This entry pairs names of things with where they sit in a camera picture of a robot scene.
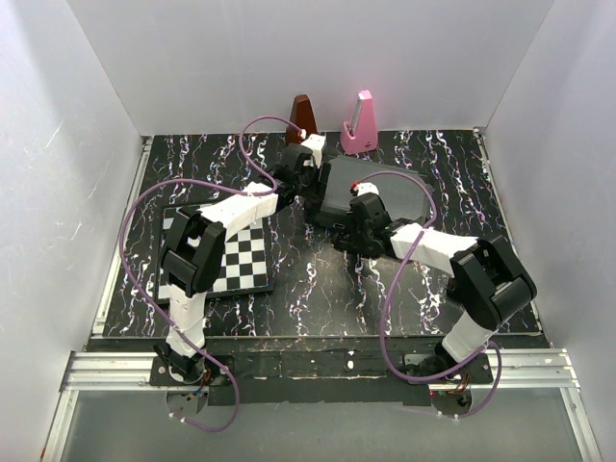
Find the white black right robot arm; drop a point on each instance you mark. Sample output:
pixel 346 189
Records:
pixel 486 278

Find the black white chessboard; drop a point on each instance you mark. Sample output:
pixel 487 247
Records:
pixel 245 265

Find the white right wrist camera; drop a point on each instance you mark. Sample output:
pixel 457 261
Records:
pixel 361 188

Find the black poker chip case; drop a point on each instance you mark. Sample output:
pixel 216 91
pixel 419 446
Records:
pixel 403 197

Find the pink metronome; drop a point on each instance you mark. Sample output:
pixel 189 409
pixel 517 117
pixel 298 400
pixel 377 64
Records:
pixel 360 133

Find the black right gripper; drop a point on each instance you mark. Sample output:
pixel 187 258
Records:
pixel 357 242

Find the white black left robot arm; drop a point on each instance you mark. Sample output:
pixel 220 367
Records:
pixel 196 240

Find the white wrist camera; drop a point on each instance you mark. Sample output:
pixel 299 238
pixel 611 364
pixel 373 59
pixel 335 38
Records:
pixel 315 143
pixel 361 188

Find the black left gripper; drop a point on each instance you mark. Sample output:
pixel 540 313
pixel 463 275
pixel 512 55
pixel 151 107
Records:
pixel 320 176

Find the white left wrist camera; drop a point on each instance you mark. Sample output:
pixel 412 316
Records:
pixel 315 143

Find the brown wooden metronome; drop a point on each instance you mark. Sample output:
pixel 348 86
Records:
pixel 303 119

